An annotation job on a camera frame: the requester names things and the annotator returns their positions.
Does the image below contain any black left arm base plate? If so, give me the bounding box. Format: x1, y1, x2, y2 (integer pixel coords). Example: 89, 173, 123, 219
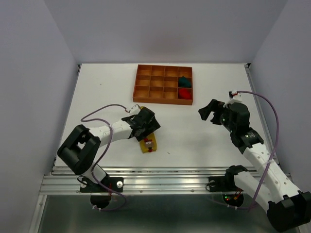
77, 176, 124, 193

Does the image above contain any dark green sock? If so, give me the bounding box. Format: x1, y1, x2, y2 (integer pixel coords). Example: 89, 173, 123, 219
178, 76, 192, 88

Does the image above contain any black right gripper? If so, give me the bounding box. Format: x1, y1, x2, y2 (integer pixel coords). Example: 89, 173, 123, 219
197, 99, 236, 133

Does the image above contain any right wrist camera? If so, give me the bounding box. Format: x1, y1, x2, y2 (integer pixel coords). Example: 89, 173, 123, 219
224, 91, 242, 108

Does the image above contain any orange compartment tray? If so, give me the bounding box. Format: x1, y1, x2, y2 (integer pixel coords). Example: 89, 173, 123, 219
133, 64, 194, 105

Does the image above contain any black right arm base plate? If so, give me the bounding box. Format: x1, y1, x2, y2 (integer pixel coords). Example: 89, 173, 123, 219
206, 176, 236, 192

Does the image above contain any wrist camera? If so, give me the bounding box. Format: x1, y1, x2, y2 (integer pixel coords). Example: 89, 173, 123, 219
224, 91, 242, 108
125, 104, 141, 115

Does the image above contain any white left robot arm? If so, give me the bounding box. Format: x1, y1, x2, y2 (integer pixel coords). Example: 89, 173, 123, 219
57, 105, 160, 191

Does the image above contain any aluminium mounting rail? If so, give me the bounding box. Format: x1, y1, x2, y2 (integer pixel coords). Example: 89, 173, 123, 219
39, 166, 226, 195

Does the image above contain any yellow sock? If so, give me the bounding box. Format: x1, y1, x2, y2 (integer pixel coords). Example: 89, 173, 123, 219
138, 106, 160, 153

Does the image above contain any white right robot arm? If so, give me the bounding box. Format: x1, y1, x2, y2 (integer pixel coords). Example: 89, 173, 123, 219
198, 99, 311, 232

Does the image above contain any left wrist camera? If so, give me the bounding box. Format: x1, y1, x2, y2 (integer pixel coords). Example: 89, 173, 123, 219
125, 104, 141, 115

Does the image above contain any red sock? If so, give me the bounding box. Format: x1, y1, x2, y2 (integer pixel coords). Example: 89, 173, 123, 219
178, 88, 192, 100

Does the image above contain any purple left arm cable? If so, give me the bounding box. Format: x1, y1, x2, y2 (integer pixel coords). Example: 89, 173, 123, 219
80, 104, 129, 212

